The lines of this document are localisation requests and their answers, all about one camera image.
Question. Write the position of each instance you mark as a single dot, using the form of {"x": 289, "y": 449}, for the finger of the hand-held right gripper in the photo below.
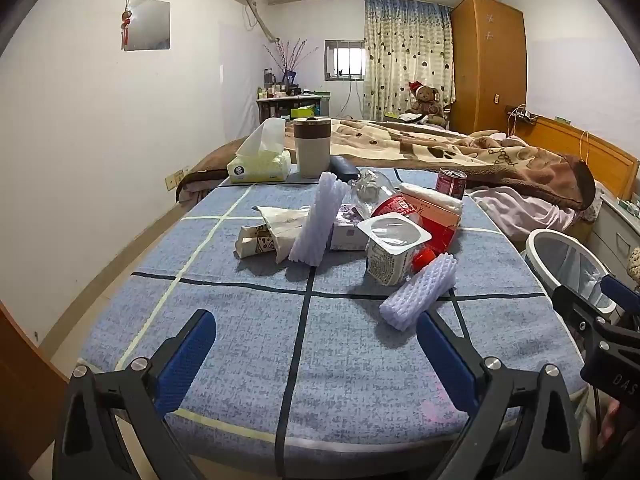
{"x": 575, "y": 305}
{"x": 620, "y": 291}

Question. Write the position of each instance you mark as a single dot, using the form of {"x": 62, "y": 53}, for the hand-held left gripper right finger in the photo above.
{"x": 445, "y": 355}

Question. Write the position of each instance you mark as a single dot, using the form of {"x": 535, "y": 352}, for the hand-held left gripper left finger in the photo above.
{"x": 187, "y": 355}

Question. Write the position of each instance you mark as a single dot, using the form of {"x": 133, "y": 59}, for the white round trash bin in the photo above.
{"x": 565, "y": 260}

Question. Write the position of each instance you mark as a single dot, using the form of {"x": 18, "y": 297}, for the white foam net sleeve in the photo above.
{"x": 315, "y": 225}
{"x": 415, "y": 292}

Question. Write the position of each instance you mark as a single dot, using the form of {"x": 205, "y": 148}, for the white yogurt cup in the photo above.
{"x": 387, "y": 260}

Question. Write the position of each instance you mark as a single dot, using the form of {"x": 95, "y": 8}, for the pink drink carton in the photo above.
{"x": 442, "y": 227}

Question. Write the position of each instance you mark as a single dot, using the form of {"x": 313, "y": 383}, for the white paper bag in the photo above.
{"x": 272, "y": 230}

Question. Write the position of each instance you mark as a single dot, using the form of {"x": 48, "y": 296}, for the purple drink carton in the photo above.
{"x": 345, "y": 234}

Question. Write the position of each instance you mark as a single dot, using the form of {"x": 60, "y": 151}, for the red drink can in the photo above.
{"x": 451, "y": 185}

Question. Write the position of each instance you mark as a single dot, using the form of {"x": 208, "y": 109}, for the clear plastic bottle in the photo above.
{"x": 370, "y": 190}

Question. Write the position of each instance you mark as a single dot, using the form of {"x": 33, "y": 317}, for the person's right hand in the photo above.
{"x": 607, "y": 425}

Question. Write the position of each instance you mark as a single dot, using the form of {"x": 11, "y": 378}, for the floral quilted cloth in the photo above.
{"x": 634, "y": 262}

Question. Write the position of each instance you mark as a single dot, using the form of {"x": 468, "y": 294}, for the grey nightstand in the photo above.
{"x": 615, "y": 230}

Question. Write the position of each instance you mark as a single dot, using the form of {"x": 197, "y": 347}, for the medicine boxes and bottles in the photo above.
{"x": 629, "y": 206}

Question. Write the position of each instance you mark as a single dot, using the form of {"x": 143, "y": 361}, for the blue plaid tablecloth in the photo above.
{"x": 350, "y": 360}

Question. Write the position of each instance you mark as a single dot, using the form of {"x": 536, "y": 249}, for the pink bed sheet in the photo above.
{"x": 515, "y": 210}

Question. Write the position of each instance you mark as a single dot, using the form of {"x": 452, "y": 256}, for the wooden bed headboard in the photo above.
{"x": 575, "y": 145}

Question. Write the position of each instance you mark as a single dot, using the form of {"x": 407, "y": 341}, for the brown wooden panel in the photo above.
{"x": 25, "y": 355}

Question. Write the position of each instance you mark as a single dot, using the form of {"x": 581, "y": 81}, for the power strip with chargers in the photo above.
{"x": 522, "y": 115}

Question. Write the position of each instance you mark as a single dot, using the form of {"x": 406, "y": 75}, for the brown paw print blanket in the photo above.
{"x": 450, "y": 152}

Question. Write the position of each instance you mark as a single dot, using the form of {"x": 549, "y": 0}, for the yellow tissue box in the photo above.
{"x": 260, "y": 167}

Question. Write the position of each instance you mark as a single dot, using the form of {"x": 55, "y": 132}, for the dark blue glasses case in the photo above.
{"x": 342, "y": 166}

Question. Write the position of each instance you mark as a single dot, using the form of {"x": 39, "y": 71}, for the beige cup with brown band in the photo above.
{"x": 311, "y": 155}

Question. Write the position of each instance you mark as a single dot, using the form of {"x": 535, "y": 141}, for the wooden wardrobe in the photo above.
{"x": 487, "y": 70}

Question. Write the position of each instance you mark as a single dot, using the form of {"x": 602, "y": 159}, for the brown teddy bear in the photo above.
{"x": 425, "y": 102}

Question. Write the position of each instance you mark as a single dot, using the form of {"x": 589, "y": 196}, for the cluttered side shelf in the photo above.
{"x": 280, "y": 105}

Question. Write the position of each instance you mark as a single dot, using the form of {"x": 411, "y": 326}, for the green storage box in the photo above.
{"x": 303, "y": 111}

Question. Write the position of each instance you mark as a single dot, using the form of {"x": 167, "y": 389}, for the row of toiletry bottles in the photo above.
{"x": 272, "y": 91}

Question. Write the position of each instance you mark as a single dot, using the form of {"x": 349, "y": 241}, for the blue flower vase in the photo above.
{"x": 289, "y": 77}

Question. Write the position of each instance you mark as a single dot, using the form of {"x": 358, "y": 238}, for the heart print curtain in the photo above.
{"x": 400, "y": 60}

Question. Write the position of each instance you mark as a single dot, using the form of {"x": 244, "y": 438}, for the small barred window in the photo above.
{"x": 344, "y": 59}

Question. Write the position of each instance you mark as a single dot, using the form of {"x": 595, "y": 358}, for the dried flower branches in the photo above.
{"x": 292, "y": 55}

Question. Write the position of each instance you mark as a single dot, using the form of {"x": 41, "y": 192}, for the red knot ornament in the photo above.
{"x": 126, "y": 22}

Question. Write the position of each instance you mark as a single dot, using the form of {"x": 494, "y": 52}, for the wrapped air conditioner pipe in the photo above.
{"x": 257, "y": 15}

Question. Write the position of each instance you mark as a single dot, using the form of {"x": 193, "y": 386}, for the wall socket plate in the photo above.
{"x": 175, "y": 179}

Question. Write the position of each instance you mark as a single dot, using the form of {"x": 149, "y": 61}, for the square wall mirror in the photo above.
{"x": 150, "y": 25}

